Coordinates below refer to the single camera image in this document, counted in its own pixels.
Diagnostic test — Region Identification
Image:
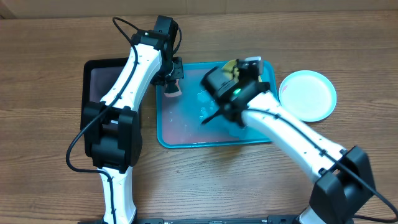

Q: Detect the black rectangular tray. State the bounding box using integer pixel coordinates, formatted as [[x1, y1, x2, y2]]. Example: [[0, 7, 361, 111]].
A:
[[80, 58, 127, 129]]

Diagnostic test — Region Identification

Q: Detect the light blue plate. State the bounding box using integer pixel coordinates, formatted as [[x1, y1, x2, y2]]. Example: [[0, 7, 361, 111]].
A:
[[278, 70, 337, 123]]

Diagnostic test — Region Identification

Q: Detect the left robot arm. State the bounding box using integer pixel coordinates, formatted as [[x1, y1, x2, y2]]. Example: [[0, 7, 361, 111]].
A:
[[71, 28, 183, 223]]

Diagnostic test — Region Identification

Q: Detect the green plate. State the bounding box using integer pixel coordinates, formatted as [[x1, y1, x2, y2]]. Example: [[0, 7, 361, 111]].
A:
[[221, 59, 264, 83]]

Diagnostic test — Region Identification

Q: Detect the teal serving tray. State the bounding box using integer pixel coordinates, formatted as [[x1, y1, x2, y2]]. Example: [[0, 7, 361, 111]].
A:
[[156, 61, 270, 149]]

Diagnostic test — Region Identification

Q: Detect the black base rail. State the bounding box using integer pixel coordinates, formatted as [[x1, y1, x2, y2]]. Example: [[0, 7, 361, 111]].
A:
[[77, 214, 354, 224]]

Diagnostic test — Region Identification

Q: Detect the green and pink sponge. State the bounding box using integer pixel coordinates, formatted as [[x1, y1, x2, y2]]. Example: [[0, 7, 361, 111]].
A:
[[164, 80, 182, 98]]

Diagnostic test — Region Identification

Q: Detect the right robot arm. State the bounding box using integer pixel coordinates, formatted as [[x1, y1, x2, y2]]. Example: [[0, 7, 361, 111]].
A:
[[222, 58, 376, 223]]

